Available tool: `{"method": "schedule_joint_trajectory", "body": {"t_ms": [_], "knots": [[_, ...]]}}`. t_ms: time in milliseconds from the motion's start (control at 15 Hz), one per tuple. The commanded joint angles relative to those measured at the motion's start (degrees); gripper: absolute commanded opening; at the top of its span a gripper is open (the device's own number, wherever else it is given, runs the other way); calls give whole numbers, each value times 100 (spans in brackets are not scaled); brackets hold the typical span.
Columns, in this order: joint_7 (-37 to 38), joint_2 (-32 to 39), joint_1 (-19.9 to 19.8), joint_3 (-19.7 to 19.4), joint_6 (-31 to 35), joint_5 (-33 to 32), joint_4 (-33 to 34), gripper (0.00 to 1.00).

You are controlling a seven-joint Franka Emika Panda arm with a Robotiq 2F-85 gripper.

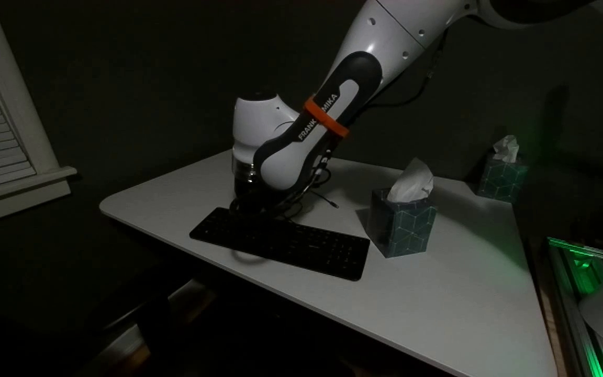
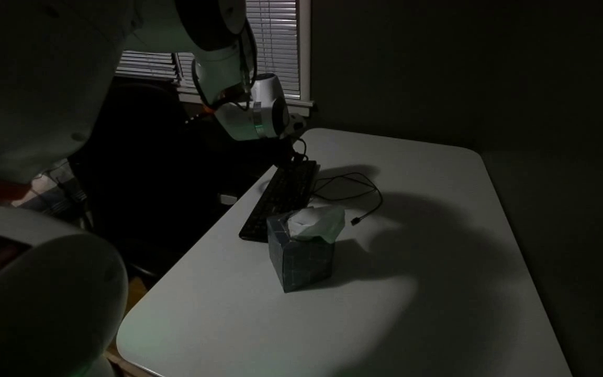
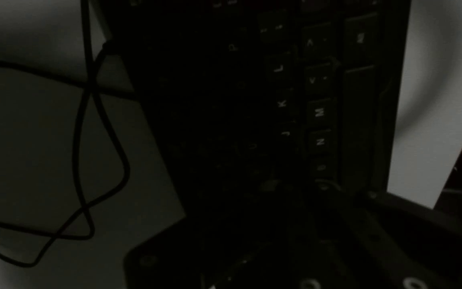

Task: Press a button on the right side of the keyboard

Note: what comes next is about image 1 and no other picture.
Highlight orange band on arm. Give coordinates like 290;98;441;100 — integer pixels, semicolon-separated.
301;98;351;141

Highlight green lit aluminium rail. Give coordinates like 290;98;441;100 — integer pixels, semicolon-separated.
545;234;603;280

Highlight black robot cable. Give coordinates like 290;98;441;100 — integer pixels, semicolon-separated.
366;30;451;111

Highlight white tissue sheet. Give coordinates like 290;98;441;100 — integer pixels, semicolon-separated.
493;134;521;165
385;156;437;205

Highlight white window blinds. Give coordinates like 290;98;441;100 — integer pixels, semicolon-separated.
0;0;80;233

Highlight black computer keyboard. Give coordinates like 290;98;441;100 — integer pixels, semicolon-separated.
188;205;373;283

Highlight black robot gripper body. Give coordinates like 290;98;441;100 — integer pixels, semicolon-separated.
232;158;333;209

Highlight green patterned tissue box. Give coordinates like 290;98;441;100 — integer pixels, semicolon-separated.
475;156;529;205
366;186;440;261

